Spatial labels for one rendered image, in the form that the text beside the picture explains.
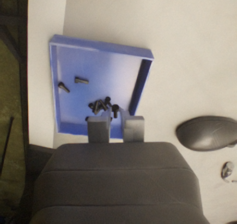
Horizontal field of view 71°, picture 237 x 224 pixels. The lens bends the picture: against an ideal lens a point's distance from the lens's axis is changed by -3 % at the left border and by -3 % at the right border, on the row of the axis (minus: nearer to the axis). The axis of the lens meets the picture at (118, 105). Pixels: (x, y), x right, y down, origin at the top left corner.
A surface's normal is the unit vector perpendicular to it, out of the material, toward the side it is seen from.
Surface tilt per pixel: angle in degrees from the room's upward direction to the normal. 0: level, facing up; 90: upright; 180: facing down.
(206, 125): 72
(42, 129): 0
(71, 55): 0
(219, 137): 39
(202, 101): 0
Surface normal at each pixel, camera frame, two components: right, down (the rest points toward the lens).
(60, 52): 0.03, 0.67
